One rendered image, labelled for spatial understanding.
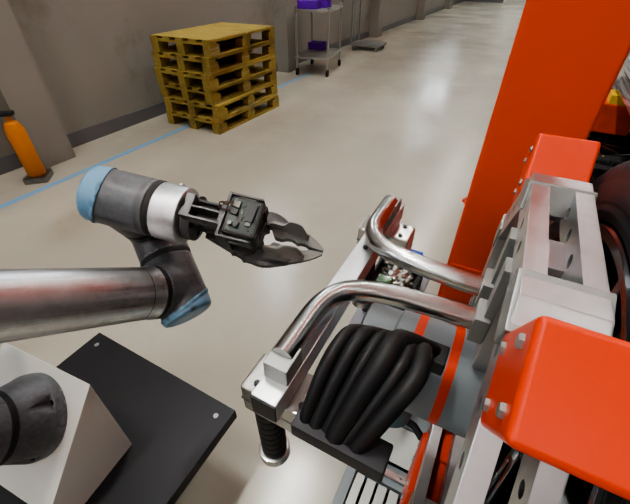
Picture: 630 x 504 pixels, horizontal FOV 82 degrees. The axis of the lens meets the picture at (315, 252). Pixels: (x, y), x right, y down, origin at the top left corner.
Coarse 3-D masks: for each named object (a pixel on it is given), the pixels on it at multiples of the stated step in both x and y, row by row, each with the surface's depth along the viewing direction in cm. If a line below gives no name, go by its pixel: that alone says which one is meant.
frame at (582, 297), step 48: (528, 192) 40; (576, 192) 38; (528, 240) 31; (576, 240) 32; (528, 288) 27; (576, 288) 27; (432, 432) 68; (480, 432) 26; (480, 480) 25; (528, 480) 25
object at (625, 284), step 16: (608, 224) 41; (608, 240) 37; (608, 256) 46; (624, 256) 33; (608, 272) 54; (624, 272) 31; (624, 288) 30; (624, 304) 30; (624, 320) 29; (624, 336) 28; (512, 448) 53; (496, 464) 64; (512, 464) 51; (496, 480) 57; (512, 480) 52; (576, 480) 35; (496, 496) 55; (576, 496) 33; (592, 496) 25
